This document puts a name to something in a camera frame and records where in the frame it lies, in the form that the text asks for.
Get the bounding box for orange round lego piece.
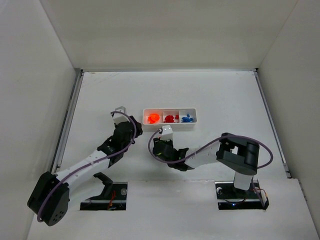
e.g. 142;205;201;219
147;113;160;124

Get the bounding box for red round lego piece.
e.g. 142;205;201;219
163;114;180;124

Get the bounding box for blue arch lego piece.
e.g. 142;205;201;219
181;114;194;123

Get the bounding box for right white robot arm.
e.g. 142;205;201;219
150;132;260;191

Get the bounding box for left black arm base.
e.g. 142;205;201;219
79;172;128;211

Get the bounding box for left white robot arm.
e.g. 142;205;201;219
27;121;143;226

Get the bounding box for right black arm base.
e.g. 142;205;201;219
215;180;270;211

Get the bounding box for white three-compartment tray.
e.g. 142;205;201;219
142;108;198;132

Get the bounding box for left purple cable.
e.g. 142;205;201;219
36;111;138;223

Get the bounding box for purple cable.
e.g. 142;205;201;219
147;128;274;171
36;111;138;223

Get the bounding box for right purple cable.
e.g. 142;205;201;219
147;128;274;171

